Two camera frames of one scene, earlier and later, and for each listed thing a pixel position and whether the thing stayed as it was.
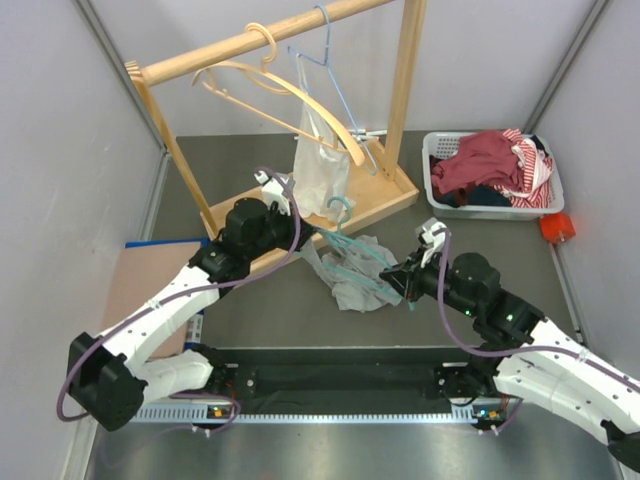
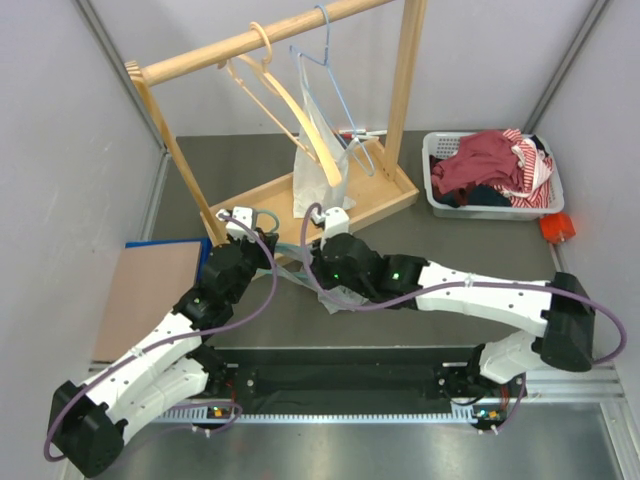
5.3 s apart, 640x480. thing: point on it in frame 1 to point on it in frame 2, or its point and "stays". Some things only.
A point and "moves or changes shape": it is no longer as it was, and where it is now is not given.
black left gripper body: (278, 232) to (254, 256)
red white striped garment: (536, 189) stays
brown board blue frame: (142, 270) stays
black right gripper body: (421, 280) to (327, 276)
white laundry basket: (439, 142) stays
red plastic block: (557, 227) stays
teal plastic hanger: (373, 262) moves or changes shape
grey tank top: (353, 269) moves or changes shape
